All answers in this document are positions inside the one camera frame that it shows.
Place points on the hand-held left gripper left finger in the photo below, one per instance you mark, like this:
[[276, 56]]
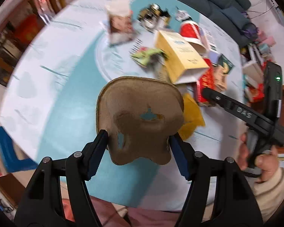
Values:
[[98, 153]]

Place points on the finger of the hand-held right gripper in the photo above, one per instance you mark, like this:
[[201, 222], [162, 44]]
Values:
[[227, 105]]

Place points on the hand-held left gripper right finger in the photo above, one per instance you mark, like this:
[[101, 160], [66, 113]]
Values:
[[179, 156]]

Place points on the red carton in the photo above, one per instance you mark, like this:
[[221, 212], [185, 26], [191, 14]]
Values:
[[204, 82]]

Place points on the brown pulp tray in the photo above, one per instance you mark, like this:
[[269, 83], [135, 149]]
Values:
[[137, 99]]

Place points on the gold black wrapper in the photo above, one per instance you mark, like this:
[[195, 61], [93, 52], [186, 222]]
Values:
[[151, 14]]

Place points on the person's right forearm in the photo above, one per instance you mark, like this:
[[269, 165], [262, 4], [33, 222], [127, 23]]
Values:
[[272, 194]]

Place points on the person's right hand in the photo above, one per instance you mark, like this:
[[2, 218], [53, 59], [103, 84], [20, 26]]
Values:
[[266, 163]]

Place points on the yellow paper napkin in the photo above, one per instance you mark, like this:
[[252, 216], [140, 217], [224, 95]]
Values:
[[191, 113]]

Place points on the green picture card pack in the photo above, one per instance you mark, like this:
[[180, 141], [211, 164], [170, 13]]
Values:
[[223, 68]]

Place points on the white box with barcode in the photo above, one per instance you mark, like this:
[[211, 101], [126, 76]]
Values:
[[209, 40]]

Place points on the pink clothing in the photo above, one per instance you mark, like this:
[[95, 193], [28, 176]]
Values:
[[146, 217]]

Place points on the yellow box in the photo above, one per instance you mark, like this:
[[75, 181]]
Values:
[[179, 52]]

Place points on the purple bag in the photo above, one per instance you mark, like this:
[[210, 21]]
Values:
[[250, 30]]

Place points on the printed tablecloth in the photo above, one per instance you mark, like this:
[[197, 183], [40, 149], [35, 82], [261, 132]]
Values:
[[49, 87]]

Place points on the blue white box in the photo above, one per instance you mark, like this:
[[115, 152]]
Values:
[[4, 151]]

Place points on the green wrapper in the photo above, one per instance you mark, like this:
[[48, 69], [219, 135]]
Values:
[[146, 54]]

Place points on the dark blue sofa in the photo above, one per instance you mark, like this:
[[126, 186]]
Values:
[[203, 0]]

